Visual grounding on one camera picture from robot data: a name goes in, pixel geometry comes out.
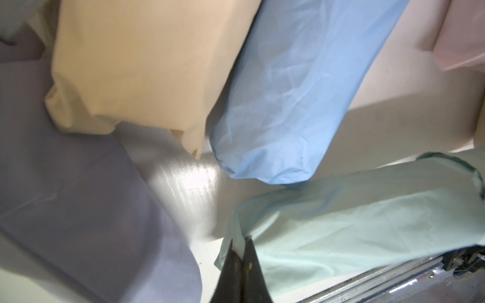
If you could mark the beige sleeved umbrella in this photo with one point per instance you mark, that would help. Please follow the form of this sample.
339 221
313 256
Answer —
160 64

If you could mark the pink sleeved umbrella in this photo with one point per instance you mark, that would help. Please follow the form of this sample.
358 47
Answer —
460 43

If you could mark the purple umbrella sleeve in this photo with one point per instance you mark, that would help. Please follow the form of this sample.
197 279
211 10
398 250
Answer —
78 203

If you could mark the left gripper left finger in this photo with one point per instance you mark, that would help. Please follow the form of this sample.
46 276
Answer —
229 286

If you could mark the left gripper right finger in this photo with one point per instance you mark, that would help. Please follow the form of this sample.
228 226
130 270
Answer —
254 289

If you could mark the blue sleeved umbrella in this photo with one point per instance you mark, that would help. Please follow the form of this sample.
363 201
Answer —
298 72

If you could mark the mint green umbrella sleeve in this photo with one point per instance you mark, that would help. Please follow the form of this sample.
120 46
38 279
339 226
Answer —
356 222

